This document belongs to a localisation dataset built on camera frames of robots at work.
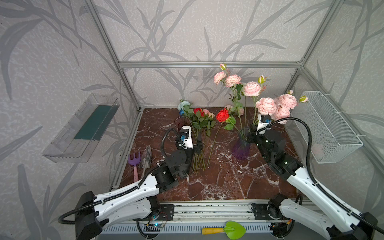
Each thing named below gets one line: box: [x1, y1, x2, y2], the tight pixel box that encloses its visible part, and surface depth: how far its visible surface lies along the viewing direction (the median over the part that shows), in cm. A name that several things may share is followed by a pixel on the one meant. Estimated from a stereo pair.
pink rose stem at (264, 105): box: [242, 75, 277, 140], surface depth 59 cm
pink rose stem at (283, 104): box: [271, 90, 309, 125], surface depth 64 cm
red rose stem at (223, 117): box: [207, 108, 237, 166], surface depth 78 cm
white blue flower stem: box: [177, 99, 193, 118], surface depth 112 cm
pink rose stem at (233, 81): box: [213, 63, 244, 140], surface depth 73 cm
